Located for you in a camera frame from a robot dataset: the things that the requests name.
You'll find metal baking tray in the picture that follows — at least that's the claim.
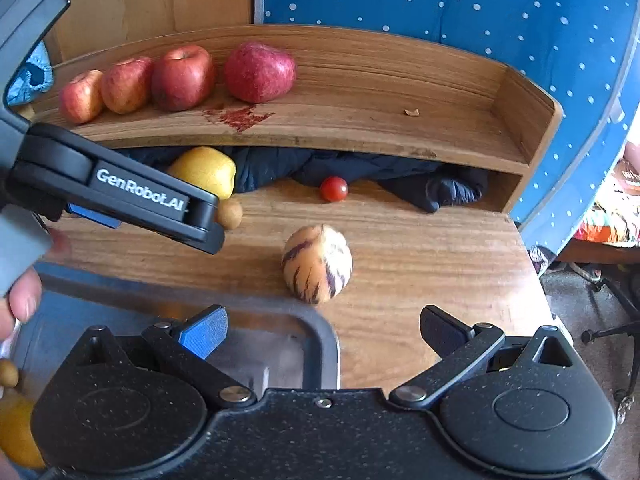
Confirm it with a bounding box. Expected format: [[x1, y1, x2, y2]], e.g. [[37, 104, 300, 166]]
[[9, 262, 340, 399]]

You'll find yellow pear back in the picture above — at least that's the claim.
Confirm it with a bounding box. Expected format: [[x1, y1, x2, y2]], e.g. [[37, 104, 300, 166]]
[[167, 146, 236, 200]]

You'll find blue dotted panel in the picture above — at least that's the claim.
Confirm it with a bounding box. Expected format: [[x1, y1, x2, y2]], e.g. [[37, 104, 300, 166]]
[[254, 0, 639, 254]]

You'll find round red apple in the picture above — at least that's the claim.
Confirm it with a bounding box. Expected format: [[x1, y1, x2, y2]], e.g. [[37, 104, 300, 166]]
[[152, 44, 216, 112]]

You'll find pale red apple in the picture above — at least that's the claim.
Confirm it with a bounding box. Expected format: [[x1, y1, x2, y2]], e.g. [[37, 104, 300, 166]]
[[101, 56, 154, 115]]

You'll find red cherry tomato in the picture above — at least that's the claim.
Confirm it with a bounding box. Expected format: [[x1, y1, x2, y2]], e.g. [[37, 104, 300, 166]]
[[319, 177, 348, 203]]

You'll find colourful patterned cloth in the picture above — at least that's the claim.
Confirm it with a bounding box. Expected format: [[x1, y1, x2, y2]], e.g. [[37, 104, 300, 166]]
[[574, 142, 640, 248]]

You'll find yellow pear front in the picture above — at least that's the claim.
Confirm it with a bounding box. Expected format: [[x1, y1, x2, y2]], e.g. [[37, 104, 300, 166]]
[[0, 390, 44, 469]]

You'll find person's left hand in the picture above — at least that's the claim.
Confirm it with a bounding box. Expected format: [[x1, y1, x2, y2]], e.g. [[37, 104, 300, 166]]
[[0, 226, 74, 344]]

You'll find yellow pear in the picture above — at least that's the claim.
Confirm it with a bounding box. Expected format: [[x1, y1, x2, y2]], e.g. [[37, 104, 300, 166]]
[[0, 390, 44, 469], [167, 146, 236, 200]]

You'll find leftmost pale apple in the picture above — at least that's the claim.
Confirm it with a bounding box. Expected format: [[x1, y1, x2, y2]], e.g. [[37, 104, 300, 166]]
[[58, 70, 104, 125]]

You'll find dark blue jacket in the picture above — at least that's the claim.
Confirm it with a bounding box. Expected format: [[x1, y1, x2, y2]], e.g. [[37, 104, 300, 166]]
[[114, 145, 490, 214]]

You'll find brown kiwi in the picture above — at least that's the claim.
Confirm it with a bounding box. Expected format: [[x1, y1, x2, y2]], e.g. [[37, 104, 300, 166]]
[[0, 359, 20, 388], [216, 197, 243, 231]]

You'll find black office chair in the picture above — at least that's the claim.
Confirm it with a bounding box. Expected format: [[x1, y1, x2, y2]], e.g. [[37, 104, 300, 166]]
[[569, 259, 640, 406]]

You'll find dark red apple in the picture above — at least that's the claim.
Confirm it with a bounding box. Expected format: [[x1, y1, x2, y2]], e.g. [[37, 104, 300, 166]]
[[224, 41, 297, 104]]

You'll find wooden curved shelf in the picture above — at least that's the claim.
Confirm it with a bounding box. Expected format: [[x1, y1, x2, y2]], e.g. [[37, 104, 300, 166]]
[[54, 25, 563, 212]]

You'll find light blue coat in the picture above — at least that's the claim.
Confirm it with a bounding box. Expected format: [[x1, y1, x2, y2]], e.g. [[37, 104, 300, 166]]
[[6, 41, 54, 106]]

